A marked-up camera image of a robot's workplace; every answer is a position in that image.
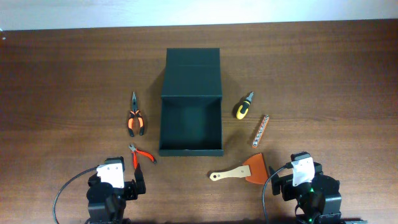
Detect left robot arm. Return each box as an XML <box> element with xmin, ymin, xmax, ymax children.
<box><xmin>86</xmin><ymin>163</ymin><xmax>146</xmax><ymax>224</ymax></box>

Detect red handled side cutters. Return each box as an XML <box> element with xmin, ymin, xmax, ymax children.
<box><xmin>129</xmin><ymin>144</ymin><xmax>157</xmax><ymax>169</ymax></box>

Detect yellow black stubby screwdriver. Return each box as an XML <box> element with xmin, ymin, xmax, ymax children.
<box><xmin>236</xmin><ymin>91</ymin><xmax>254</xmax><ymax>119</ymax></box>

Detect dark green open box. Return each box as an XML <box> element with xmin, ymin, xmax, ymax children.
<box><xmin>159</xmin><ymin>48</ymin><xmax>224</xmax><ymax>157</ymax></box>

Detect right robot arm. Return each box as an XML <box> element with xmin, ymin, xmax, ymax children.
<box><xmin>269</xmin><ymin>162</ymin><xmax>367</xmax><ymax>224</ymax></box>

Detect orange socket bit holder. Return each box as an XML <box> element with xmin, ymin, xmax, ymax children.
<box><xmin>252</xmin><ymin>114</ymin><xmax>269</xmax><ymax>148</ymax></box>

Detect orange black needle-nose pliers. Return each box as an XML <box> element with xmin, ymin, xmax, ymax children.
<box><xmin>127</xmin><ymin>91</ymin><xmax>146</xmax><ymax>138</ymax></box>

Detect orange scraper wooden handle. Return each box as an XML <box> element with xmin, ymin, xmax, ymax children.
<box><xmin>210</xmin><ymin>153</ymin><xmax>269</xmax><ymax>185</ymax></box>

